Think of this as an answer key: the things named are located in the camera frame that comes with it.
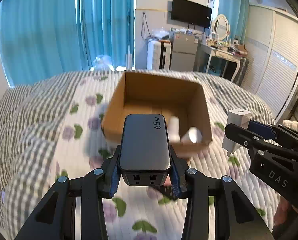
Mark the white cube USB charger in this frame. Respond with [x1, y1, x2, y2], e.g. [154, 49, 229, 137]
[222, 108, 251, 157]

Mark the black 65W charger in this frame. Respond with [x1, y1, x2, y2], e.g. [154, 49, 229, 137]
[119, 114, 171, 186]

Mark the person's right hand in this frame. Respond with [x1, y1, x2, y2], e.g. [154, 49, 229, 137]
[273, 196, 298, 232]

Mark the white cylinder in box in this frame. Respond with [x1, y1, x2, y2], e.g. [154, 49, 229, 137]
[180, 127, 202, 144]

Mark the white bottle in box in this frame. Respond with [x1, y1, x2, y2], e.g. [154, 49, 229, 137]
[167, 116, 180, 143]

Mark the black remote control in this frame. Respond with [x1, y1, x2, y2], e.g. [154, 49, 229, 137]
[159, 176, 178, 200]

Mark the white dressing table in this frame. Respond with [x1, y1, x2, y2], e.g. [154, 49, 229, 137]
[193, 43, 249, 86]

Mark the white louvered wardrobe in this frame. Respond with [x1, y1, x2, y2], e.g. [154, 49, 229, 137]
[242, 4, 298, 122]

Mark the floral quilted bedspread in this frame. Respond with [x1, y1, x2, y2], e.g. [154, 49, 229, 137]
[0, 72, 279, 239]

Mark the brown cardboard box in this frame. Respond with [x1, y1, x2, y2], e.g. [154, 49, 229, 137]
[101, 72, 212, 158]

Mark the small grey refrigerator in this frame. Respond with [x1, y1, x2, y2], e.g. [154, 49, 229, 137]
[170, 32, 199, 72]

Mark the oval vanity mirror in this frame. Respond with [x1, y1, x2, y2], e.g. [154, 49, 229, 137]
[211, 14, 230, 41]

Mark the white suitcase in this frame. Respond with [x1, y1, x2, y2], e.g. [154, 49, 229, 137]
[147, 39, 172, 70]

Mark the blue curtain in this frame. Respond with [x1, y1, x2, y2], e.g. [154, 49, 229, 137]
[0, 0, 134, 86]

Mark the black wall television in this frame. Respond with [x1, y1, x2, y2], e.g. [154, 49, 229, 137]
[170, 0, 212, 29]

